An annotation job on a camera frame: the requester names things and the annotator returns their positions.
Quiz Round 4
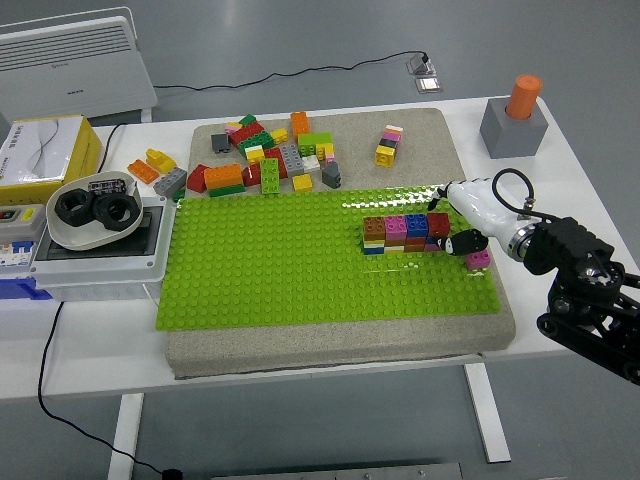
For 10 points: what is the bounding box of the light grey long brick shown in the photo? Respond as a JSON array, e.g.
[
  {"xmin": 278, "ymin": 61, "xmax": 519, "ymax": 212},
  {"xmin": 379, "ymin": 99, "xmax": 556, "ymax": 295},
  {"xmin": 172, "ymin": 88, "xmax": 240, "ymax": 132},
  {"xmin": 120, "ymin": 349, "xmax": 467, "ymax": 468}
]
[
  {"xmin": 279, "ymin": 143, "xmax": 306, "ymax": 178},
  {"xmin": 152, "ymin": 166, "xmax": 189, "ymax": 198}
]

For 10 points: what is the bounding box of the magenta square brick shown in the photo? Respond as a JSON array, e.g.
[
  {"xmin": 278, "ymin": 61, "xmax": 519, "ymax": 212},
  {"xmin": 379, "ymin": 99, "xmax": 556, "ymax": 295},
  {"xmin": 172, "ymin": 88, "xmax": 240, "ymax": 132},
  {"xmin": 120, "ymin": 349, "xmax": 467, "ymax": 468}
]
[{"xmin": 464, "ymin": 249, "xmax": 493, "ymax": 273}]

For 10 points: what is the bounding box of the red square brick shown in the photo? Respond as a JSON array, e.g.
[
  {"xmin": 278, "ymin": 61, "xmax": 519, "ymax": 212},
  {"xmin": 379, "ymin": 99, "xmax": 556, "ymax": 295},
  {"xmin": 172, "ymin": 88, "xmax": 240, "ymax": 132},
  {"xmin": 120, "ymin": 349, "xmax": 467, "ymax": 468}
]
[{"xmin": 426, "ymin": 212, "xmax": 452, "ymax": 239}]

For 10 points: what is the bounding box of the orange flat brick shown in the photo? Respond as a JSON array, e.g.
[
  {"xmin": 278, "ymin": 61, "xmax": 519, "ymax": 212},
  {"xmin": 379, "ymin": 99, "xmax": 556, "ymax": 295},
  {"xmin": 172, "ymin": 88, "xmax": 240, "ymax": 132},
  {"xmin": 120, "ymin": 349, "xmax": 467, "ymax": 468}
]
[{"xmin": 126, "ymin": 158, "xmax": 161, "ymax": 186}]

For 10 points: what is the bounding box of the large orange brick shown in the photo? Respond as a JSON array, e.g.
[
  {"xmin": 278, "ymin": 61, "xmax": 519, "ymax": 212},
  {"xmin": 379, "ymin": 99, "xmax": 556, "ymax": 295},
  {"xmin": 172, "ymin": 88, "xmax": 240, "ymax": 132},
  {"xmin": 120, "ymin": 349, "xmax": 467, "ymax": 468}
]
[{"xmin": 203, "ymin": 163, "xmax": 245, "ymax": 192}]

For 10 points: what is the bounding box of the large black nut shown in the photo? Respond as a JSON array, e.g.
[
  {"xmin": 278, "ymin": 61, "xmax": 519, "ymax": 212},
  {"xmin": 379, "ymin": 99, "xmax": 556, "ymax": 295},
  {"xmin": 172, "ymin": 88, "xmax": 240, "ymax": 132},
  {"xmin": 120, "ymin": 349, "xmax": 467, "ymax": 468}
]
[
  {"xmin": 53, "ymin": 188, "xmax": 98, "ymax": 230},
  {"xmin": 93, "ymin": 192, "xmax": 140, "ymax": 233}
]

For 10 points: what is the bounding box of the red slope brick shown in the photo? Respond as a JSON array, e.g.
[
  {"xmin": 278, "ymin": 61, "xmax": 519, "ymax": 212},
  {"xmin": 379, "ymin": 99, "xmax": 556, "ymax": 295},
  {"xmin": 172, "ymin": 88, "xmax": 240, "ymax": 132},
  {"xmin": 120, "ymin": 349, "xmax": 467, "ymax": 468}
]
[{"xmin": 185, "ymin": 163, "xmax": 212, "ymax": 194}]

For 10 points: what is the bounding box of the black floor cable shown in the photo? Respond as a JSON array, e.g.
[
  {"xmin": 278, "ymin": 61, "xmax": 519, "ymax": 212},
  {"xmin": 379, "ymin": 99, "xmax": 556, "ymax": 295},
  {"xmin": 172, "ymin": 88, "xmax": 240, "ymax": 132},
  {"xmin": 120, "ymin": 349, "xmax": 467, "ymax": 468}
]
[{"xmin": 151, "ymin": 50, "xmax": 432, "ymax": 93}]

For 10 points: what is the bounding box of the pink square brick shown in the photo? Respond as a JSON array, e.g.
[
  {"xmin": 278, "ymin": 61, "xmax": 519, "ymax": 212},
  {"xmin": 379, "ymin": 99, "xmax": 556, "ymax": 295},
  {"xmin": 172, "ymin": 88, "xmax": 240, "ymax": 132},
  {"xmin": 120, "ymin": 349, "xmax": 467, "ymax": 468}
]
[{"xmin": 384, "ymin": 215, "xmax": 408, "ymax": 241}]

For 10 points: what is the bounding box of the small black patterned part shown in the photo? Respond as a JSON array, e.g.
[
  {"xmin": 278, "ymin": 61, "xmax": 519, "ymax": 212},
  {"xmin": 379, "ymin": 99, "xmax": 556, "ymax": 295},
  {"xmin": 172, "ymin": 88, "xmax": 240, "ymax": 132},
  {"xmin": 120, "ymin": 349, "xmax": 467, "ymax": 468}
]
[{"xmin": 87, "ymin": 176, "xmax": 127, "ymax": 196}]

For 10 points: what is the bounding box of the green studded baseplate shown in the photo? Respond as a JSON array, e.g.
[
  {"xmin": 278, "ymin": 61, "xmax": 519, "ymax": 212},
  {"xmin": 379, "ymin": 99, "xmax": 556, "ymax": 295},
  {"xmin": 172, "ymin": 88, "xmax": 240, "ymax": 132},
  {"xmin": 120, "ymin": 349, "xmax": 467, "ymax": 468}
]
[{"xmin": 153, "ymin": 183, "xmax": 503, "ymax": 332}]

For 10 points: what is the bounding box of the orange cylinder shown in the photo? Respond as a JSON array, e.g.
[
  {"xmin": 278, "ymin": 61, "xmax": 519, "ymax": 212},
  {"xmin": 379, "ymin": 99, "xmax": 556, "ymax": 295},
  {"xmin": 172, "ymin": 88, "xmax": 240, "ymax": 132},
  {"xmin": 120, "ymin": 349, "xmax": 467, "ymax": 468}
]
[{"xmin": 504, "ymin": 74, "xmax": 544, "ymax": 122}]

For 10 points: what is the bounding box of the yellow white tissue box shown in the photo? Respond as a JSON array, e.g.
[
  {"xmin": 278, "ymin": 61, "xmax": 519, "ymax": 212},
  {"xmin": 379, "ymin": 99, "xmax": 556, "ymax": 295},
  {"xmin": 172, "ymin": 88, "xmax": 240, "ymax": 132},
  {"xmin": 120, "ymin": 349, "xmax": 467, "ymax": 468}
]
[{"xmin": 0, "ymin": 115, "xmax": 104, "ymax": 207}]

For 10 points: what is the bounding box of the lime green long brick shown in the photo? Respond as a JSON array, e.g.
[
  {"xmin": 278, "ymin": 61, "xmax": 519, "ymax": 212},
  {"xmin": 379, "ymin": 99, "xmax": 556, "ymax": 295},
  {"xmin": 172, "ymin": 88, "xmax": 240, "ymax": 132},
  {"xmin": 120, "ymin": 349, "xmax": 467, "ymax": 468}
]
[
  {"xmin": 297, "ymin": 131, "xmax": 335, "ymax": 157},
  {"xmin": 259, "ymin": 157, "xmax": 283, "ymax": 196}
]

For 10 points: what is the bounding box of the dark green long brick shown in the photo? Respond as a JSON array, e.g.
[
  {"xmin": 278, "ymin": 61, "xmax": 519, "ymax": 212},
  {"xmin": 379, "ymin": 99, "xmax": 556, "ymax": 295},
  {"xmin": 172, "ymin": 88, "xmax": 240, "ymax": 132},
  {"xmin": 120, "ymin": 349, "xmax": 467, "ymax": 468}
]
[{"xmin": 236, "ymin": 134, "xmax": 276, "ymax": 159}]

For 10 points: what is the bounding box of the grey-brown mat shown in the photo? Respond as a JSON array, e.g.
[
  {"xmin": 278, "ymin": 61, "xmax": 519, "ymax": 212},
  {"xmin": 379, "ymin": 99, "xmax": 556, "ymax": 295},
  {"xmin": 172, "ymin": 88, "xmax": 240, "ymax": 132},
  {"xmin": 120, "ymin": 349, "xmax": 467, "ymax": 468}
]
[{"xmin": 164, "ymin": 107, "xmax": 517, "ymax": 380}]

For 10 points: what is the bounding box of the white bowl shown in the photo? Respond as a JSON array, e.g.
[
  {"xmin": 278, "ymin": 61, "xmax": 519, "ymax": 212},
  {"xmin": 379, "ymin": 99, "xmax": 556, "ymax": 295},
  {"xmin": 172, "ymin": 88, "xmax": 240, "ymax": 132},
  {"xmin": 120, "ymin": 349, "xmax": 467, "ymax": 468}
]
[{"xmin": 45, "ymin": 170, "xmax": 146, "ymax": 253}]

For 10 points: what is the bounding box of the yellow curved brick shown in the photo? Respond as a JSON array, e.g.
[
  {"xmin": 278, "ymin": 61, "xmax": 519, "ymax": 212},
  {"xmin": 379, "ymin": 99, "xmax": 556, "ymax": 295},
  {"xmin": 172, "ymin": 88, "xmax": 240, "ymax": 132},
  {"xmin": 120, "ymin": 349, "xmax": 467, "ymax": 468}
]
[{"xmin": 145, "ymin": 147, "xmax": 178, "ymax": 176}]

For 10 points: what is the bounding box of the yellow black pink brick stack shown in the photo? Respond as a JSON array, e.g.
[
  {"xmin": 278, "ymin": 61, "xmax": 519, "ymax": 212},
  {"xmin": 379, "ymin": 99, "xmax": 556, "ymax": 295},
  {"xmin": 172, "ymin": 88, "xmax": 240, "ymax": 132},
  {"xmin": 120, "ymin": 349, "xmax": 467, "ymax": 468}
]
[{"xmin": 374, "ymin": 124, "xmax": 405, "ymax": 169}]

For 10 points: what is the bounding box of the dark green flat brick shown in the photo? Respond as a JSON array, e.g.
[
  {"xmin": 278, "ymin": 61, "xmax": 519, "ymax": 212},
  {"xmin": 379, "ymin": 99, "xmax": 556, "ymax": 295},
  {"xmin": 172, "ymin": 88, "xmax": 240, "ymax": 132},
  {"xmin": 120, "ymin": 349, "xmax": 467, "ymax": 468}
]
[{"xmin": 207, "ymin": 183, "xmax": 247, "ymax": 199}]

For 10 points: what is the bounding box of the robot right hand white shell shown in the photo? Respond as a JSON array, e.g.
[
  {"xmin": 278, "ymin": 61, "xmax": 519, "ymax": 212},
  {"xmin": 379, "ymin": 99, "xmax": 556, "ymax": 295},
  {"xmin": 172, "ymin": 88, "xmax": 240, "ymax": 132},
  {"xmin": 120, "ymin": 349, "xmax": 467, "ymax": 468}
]
[{"xmin": 426, "ymin": 177, "xmax": 532, "ymax": 257}]

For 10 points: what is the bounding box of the orange long brick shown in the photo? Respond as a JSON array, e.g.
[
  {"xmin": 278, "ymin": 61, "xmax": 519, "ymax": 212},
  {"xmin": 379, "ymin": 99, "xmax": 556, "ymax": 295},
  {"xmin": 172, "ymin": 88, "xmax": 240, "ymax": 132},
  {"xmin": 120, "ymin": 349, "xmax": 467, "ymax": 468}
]
[{"xmin": 290, "ymin": 110, "xmax": 312, "ymax": 142}]

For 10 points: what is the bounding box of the grey block holder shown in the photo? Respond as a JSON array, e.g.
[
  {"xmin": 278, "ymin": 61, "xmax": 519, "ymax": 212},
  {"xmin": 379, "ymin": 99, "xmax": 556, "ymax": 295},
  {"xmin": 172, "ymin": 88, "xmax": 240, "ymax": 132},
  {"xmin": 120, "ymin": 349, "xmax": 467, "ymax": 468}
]
[{"xmin": 478, "ymin": 96, "xmax": 548, "ymax": 160}]

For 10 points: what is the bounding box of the dark grey slope brick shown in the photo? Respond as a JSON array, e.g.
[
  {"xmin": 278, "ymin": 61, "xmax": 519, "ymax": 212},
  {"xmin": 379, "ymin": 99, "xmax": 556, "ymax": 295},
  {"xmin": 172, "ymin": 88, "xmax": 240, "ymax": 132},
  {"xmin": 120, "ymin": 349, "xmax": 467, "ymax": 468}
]
[{"xmin": 320, "ymin": 161, "xmax": 344, "ymax": 190}]

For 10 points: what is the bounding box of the open metal floor socket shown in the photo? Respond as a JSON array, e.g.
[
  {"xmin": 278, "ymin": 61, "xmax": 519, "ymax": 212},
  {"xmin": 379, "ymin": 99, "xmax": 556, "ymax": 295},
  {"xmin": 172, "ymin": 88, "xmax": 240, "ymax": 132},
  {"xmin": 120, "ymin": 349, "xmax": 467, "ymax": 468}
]
[{"xmin": 405, "ymin": 51, "xmax": 438, "ymax": 77}]

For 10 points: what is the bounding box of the black power cable with plug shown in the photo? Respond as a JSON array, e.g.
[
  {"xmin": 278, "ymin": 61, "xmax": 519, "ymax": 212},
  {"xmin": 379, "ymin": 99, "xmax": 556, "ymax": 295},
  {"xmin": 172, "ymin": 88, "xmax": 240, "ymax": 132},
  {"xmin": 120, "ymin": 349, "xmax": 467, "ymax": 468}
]
[{"xmin": 36, "ymin": 122, "xmax": 184, "ymax": 480}]

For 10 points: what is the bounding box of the large red brick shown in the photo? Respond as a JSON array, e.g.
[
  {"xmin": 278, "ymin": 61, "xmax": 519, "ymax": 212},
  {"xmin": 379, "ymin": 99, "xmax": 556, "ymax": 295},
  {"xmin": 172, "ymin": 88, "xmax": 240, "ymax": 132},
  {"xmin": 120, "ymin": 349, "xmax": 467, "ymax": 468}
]
[{"xmin": 228, "ymin": 120, "xmax": 267, "ymax": 148}]

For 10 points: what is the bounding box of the grey metal plate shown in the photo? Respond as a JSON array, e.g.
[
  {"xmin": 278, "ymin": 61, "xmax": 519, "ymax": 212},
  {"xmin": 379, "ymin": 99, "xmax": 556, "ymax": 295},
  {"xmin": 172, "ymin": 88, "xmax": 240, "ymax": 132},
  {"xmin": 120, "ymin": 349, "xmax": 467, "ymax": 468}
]
[{"xmin": 209, "ymin": 461, "xmax": 464, "ymax": 480}]

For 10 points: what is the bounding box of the white table leg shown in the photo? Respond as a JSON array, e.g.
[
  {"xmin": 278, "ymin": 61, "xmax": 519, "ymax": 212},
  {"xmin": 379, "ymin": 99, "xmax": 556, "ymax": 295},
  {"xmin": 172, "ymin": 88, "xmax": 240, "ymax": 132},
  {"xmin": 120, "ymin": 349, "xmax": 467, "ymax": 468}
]
[
  {"xmin": 462, "ymin": 362, "xmax": 513, "ymax": 465},
  {"xmin": 106, "ymin": 392, "xmax": 146, "ymax": 480}
]

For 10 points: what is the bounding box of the grey circuit breaker unit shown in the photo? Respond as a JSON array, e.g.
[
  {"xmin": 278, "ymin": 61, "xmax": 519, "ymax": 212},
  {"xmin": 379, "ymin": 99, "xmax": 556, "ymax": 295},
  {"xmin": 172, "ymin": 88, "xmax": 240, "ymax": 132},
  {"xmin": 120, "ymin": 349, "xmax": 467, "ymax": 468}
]
[{"xmin": 0, "ymin": 203, "xmax": 48, "ymax": 272}]

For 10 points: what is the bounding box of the red long brick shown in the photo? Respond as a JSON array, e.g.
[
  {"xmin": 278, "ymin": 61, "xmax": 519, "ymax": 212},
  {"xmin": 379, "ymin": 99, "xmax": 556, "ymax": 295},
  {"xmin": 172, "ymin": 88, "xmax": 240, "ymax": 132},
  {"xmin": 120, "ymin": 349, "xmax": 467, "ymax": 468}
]
[{"xmin": 262, "ymin": 146, "xmax": 289, "ymax": 181}]

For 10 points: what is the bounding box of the grey electrical enclosure box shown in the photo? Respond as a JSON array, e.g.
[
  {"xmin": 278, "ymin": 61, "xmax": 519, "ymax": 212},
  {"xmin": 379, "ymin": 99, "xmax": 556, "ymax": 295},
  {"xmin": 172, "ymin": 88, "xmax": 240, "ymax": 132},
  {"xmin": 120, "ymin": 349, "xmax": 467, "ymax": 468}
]
[{"xmin": 29, "ymin": 195, "xmax": 178, "ymax": 304}]

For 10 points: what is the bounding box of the white panel heater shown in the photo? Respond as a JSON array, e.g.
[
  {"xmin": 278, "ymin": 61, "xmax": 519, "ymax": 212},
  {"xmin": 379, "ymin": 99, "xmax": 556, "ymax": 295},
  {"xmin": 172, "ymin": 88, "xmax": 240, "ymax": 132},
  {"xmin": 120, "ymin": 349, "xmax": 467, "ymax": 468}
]
[{"xmin": 0, "ymin": 6, "xmax": 159, "ymax": 126}]

